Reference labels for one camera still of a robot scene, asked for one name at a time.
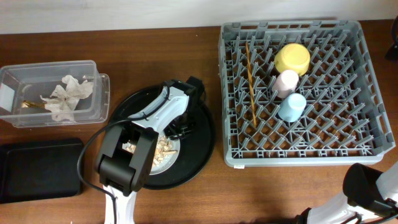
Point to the white label sticker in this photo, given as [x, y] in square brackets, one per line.
[239, 166]

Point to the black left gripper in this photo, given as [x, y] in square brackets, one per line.
[173, 135]

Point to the brown gold snack wrapper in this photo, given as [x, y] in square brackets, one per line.
[29, 104]

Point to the grey plastic dishwasher rack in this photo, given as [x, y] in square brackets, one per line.
[253, 134]

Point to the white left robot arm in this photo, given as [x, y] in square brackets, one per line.
[126, 155]

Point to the yellow bowl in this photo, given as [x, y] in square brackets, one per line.
[294, 57]

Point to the light blue cup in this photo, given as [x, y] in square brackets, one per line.
[292, 107]

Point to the white napkin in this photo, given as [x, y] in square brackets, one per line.
[63, 101]

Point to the grey plate with food scraps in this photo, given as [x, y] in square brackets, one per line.
[168, 162]

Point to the black rectangular bin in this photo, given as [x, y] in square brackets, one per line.
[40, 170]

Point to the clear plastic waste bin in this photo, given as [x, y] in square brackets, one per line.
[29, 81]

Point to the food scraps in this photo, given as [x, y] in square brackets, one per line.
[164, 150]

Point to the round black serving tray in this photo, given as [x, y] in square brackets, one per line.
[195, 149]

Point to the pink cup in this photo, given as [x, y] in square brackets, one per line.
[285, 83]

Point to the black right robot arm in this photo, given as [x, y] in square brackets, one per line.
[367, 193]

